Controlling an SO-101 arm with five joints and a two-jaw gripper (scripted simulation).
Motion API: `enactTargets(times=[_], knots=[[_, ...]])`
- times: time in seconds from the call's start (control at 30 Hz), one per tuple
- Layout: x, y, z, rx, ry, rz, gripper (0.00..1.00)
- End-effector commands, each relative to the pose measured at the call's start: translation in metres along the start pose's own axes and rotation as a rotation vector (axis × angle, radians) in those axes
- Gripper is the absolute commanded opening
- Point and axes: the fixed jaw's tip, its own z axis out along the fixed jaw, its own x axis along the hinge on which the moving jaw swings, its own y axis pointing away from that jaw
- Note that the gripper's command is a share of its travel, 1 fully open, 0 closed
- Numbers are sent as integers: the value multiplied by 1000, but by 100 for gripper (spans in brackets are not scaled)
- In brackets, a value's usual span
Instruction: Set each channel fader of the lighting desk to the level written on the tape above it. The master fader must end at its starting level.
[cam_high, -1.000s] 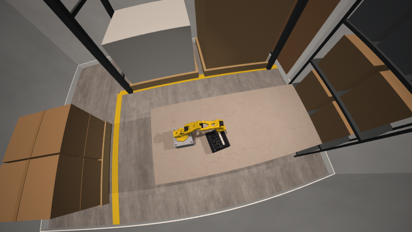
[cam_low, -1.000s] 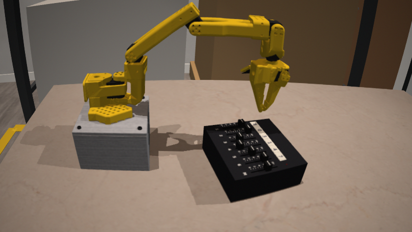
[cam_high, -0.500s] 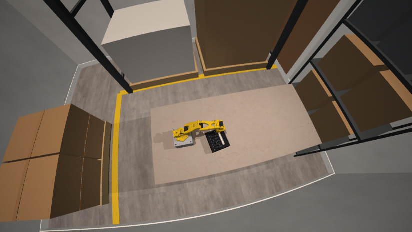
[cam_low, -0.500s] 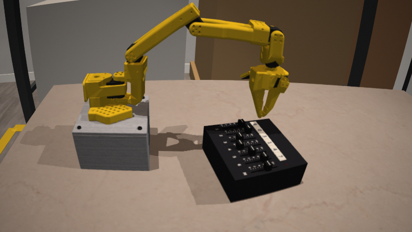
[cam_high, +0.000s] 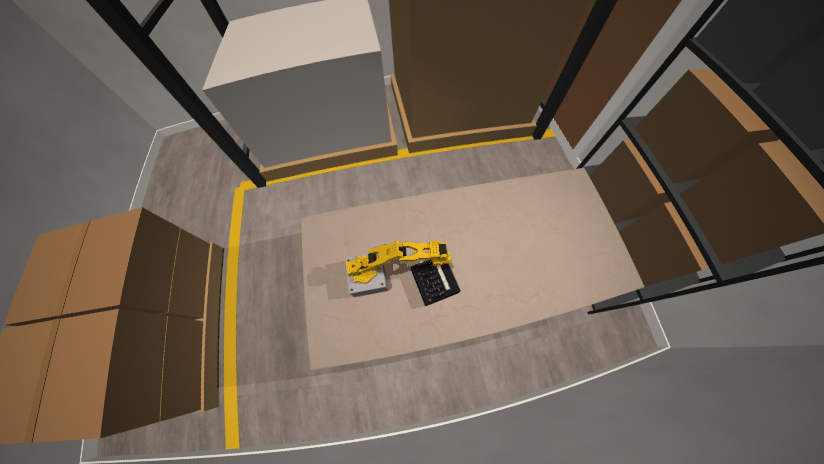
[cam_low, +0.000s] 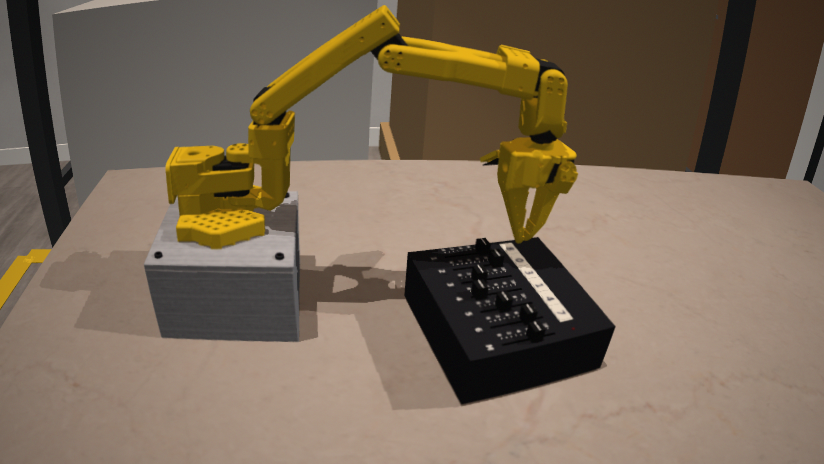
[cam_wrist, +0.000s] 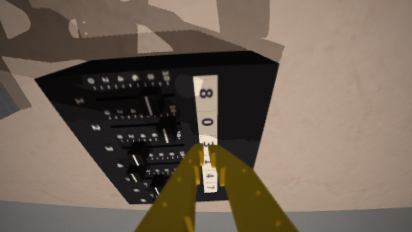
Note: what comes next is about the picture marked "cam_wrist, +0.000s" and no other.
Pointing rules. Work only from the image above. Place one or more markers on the black lighting desk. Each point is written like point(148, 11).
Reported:
point(114, 105)

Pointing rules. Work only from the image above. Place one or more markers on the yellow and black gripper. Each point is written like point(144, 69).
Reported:
point(253, 207)

